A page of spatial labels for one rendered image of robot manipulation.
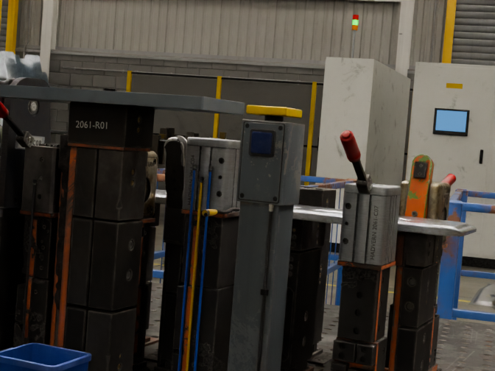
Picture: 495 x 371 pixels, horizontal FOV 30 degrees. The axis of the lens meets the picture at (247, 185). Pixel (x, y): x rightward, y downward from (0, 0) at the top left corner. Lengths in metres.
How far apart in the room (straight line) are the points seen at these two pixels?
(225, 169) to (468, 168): 8.04
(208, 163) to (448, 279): 2.02
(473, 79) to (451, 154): 0.76
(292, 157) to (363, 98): 8.24
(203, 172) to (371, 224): 0.28
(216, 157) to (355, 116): 8.07
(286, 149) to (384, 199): 0.20
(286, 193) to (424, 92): 8.24
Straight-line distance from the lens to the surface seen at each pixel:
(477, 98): 9.43
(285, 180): 1.24
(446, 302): 3.38
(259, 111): 1.25
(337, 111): 9.54
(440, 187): 1.69
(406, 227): 1.46
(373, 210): 1.36
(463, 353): 2.01
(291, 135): 1.24
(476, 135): 9.42
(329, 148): 9.54
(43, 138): 1.66
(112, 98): 1.31
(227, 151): 1.44
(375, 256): 1.36
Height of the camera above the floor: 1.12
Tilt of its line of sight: 3 degrees down
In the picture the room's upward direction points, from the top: 4 degrees clockwise
